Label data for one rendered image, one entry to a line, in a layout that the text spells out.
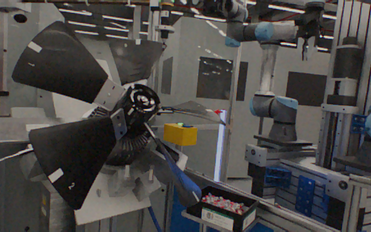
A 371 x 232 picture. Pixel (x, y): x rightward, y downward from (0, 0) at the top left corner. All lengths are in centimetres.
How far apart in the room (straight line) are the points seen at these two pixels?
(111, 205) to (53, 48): 52
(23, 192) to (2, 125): 78
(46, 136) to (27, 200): 97
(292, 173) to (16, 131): 120
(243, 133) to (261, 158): 257
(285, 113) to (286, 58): 339
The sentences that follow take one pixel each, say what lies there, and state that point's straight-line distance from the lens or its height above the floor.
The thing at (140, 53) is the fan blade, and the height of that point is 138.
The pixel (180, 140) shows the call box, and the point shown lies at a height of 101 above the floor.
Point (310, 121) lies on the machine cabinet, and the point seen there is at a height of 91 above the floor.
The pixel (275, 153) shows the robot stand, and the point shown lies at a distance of 151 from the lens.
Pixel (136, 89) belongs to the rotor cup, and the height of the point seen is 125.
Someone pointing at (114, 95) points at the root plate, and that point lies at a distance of 90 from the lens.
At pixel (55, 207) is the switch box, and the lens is 119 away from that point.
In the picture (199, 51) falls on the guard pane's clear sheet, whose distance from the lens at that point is 207.
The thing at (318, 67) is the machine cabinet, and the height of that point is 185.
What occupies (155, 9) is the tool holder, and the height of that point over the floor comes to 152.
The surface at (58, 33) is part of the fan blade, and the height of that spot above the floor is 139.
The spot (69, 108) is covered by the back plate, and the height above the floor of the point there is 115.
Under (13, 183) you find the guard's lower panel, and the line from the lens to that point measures 159.
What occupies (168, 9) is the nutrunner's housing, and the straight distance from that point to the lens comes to 98.
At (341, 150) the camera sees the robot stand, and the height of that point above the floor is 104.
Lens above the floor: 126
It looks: 6 degrees down
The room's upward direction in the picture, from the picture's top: 5 degrees clockwise
